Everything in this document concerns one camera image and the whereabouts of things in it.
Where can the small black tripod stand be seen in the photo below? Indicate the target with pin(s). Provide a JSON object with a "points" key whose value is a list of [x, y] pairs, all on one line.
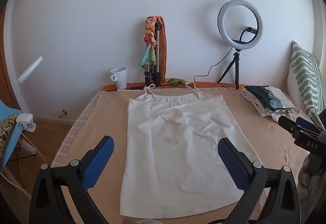
{"points": [[237, 71]]}

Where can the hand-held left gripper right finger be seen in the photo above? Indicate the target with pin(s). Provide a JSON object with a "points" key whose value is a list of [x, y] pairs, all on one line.
{"points": [[233, 162]]}

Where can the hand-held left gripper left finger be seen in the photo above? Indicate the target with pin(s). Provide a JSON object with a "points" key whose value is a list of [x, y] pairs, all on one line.
{"points": [[99, 162]]}

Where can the blue chair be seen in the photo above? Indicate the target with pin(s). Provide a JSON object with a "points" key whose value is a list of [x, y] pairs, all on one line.
{"points": [[11, 142]]}

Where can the wooden door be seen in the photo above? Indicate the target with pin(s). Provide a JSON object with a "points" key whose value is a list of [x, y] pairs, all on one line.
{"points": [[6, 81]]}

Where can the white folded garment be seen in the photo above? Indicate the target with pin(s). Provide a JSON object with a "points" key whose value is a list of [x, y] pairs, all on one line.
{"points": [[257, 105]]}

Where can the colourful knotted scarf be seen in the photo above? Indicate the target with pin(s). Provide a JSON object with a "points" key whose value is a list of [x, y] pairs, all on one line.
{"points": [[149, 35]]}

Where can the white clip lamp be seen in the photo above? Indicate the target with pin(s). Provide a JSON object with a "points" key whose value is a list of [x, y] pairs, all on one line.
{"points": [[29, 71]]}

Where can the small black flat object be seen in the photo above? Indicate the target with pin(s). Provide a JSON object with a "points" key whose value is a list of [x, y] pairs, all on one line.
{"points": [[136, 88]]}

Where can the orange wooden desk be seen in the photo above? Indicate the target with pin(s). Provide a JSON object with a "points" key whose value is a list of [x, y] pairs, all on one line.
{"points": [[211, 85]]}

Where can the white mug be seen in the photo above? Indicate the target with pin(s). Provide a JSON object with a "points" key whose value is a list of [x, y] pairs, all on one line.
{"points": [[120, 76]]}

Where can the dark teal patterned folded garment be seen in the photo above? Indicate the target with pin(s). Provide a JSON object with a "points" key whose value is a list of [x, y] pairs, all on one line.
{"points": [[262, 94]]}

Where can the white camisole top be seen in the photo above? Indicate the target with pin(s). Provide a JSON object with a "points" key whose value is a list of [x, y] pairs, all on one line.
{"points": [[183, 137]]}

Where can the leopard print cloth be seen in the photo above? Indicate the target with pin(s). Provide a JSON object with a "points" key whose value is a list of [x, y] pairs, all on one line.
{"points": [[6, 129]]}

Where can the person's right hand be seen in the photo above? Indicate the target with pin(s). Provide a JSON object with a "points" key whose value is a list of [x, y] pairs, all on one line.
{"points": [[309, 175]]}

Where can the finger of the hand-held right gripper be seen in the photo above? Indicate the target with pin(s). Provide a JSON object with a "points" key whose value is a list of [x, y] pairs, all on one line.
{"points": [[289, 125], [307, 124]]}

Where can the green and white patterned cushion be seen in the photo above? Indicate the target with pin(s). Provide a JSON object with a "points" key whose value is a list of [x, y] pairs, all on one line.
{"points": [[304, 76]]}

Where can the metal door stopper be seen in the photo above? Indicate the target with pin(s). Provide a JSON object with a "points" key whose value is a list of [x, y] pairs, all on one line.
{"points": [[63, 113]]}

